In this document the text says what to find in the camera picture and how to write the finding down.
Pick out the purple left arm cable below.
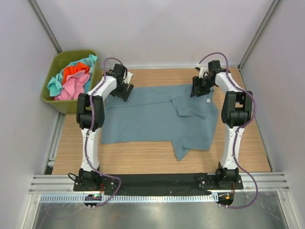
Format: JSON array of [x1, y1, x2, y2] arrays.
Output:
[[84, 57, 127, 208]]

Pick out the teal t shirt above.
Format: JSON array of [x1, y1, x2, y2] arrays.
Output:
[[47, 54, 98, 99]]

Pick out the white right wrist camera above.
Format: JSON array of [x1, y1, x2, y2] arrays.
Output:
[[195, 63, 209, 79]]

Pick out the white slotted cable duct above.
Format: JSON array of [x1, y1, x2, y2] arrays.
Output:
[[40, 193, 218, 204]]

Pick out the blue-grey t shirt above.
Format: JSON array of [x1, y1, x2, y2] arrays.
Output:
[[101, 84, 219, 161]]

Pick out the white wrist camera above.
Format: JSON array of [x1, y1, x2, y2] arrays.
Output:
[[122, 72, 133, 84], [195, 63, 209, 79]]

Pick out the green plastic bin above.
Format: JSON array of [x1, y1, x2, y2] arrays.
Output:
[[41, 50, 102, 114]]

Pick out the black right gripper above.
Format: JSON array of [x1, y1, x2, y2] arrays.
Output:
[[191, 76, 215, 97]]

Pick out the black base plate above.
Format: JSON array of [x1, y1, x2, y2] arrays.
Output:
[[73, 173, 244, 197]]

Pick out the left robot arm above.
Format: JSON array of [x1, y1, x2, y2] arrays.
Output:
[[73, 63, 133, 191]]

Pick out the pink t shirt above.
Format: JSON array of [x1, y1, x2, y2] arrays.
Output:
[[55, 71, 91, 101]]

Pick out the orange t shirt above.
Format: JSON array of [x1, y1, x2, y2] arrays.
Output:
[[61, 62, 90, 85]]

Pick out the aluminium frame rail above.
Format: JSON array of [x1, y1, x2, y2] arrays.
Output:
[[28, 172, 290, 194]]

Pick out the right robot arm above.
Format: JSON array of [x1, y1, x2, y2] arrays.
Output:
[[190, 60, 253, 189]]

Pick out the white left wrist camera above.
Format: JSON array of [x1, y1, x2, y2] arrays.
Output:
[[122, 72, 133, 84]]

